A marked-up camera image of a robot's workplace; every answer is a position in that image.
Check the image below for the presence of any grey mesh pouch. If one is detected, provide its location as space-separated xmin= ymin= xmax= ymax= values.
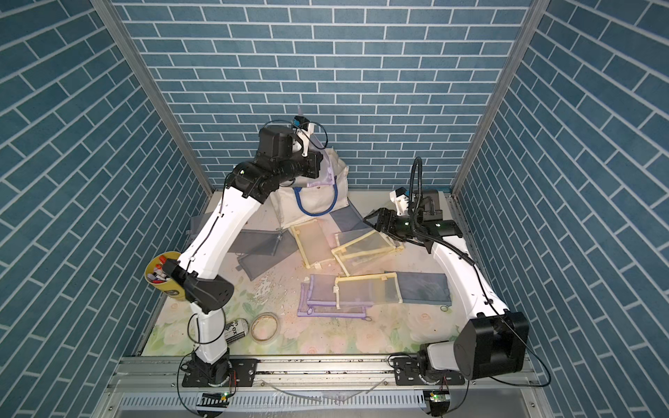
xmin=228 ymin=230 xmax=298 ymax=281

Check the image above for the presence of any blue mesh pouch right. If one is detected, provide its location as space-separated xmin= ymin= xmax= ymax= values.
xmin=397 ymin=272 xmax=452 ymax=307

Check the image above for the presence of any yellow trimmed mesh pouch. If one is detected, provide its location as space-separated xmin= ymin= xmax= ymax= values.
xmin=333 ymin=273 xmax=403 ymax=308
xmin=289 ymin=219 xmax=335 ymax=270
xmin=331 ymin=229 xmax=404 ymax=276

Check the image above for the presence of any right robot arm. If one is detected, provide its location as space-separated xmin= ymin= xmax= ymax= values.
xmin=363 ymin=188 xmax=529 ymax=381

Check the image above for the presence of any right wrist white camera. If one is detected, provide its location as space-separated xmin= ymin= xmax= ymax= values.
xmin=390 ymin=187 xmax=412 ymax=216

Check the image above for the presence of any wrist white camera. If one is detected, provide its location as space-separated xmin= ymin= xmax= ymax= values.
xmin=293 ymin=115 xmax=315 ymax=158
xmin=390 ymin=187 xmax=412 ymax=216

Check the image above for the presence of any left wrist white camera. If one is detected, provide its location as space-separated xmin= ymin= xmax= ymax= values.
xmin=293 ymin=115 xmax=315 ymax=158

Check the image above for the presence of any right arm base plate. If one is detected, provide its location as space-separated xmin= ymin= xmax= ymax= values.
xmin=386 ymin=354 xmax=466 ymax=387

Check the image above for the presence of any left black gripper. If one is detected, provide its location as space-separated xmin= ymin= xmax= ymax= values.
xmin=274 ymin=150 xmax=325 ymax=186

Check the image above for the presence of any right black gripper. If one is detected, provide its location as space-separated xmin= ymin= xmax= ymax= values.
xmin=364 ymin=209 xmax=421 ymax=241

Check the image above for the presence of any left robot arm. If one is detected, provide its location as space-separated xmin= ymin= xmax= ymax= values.
xmin=163 ymin=117 xmax=324 ymax=369

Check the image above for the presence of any purple trimmed mesh pouch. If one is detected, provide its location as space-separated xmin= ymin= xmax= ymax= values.
xmin=306 ymin=121 xmax=336 ymax=187
xmin=297 ymin=274 xmax=371 ymax=320

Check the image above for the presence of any yellow cup with markers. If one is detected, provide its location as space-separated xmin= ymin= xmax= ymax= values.
xmin=144 ymin=252 xmax=186 ymax=301

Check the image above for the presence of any clear tape roll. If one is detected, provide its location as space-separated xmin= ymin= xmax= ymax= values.
xmin=249 ymin=313 xmax=280 ymax=344

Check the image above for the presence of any white canvas tote bag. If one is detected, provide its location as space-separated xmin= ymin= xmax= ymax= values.
xmin=269 ymin=149 xmax=349 ymax=229

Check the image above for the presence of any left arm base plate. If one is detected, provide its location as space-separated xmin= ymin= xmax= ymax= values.
xmin=179 ymin=355 xmax=259 ymax=388

